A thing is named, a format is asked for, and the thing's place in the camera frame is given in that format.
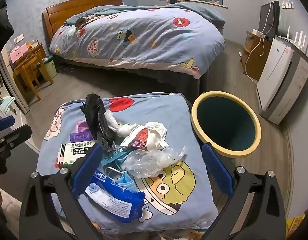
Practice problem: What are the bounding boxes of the white wifi router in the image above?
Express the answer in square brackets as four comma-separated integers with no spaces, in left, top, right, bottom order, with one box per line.
[285,26,307,50]

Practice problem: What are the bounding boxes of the purple tissue packet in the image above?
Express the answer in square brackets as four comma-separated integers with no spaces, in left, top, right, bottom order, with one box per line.
[75,120,89,133]

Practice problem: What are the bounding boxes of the blue wet wipes pack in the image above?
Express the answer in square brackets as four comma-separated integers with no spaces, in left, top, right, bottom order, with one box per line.
[85,170,145,223]

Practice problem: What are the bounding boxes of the small green trash bin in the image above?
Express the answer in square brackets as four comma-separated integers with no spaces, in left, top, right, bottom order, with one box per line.
[42,54,57,79]

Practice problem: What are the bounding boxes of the strawberry milk carton box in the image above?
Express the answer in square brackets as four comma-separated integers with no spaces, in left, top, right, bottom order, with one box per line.
[285,214,306,239]

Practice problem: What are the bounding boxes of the green Coltalin medicine box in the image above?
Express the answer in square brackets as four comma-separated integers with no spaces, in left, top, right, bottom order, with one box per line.
[55,141,95,168]

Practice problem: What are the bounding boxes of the black monitor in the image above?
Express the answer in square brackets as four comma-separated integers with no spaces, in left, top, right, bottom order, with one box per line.
[258,0,279,41]

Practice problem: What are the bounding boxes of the yellow rimmed teal trash bin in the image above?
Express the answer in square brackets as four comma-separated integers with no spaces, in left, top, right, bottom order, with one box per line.
[191,91,262,158]

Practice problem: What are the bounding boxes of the wooden chair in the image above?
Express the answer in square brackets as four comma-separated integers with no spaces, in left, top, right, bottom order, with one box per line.
[13,54,54,101]

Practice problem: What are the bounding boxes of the white air purifier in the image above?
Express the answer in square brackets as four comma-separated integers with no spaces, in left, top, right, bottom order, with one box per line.
[257,36,308,125]

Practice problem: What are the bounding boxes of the pink box on desk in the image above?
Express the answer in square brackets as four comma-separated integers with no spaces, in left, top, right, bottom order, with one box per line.
[10,44,28,63]

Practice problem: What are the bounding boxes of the black plastic bag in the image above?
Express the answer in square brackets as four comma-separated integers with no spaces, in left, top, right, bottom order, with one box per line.
[80,94,115,152]

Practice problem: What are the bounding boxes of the wooden headboard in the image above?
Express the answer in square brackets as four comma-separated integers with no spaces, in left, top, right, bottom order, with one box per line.
[42,0,123,47]

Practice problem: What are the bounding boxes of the wooden desk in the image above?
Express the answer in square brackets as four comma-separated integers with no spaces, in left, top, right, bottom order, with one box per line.
[10,43,46,70]

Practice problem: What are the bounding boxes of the wooden side cabinet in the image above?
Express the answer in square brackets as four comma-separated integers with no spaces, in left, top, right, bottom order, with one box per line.
[240,31,271,81]

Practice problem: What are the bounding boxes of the bed with cartoon duvet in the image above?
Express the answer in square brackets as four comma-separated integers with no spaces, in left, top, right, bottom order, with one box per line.
[49,2,226,98]

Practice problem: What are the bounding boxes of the cartoon print blue cushion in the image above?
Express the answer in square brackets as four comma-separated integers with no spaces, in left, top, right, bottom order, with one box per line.
[36,93,218,234]

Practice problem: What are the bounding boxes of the purple spray bottle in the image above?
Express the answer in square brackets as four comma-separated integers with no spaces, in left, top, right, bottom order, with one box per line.
[70,131,93,143]

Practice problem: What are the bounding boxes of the blue face mask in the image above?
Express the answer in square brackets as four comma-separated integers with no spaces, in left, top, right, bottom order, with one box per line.
[101,146,132,166]
[104,167,139,192]

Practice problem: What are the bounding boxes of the clear plastic packaging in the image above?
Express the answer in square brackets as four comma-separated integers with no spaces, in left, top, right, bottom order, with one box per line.
[120,147,187,179]

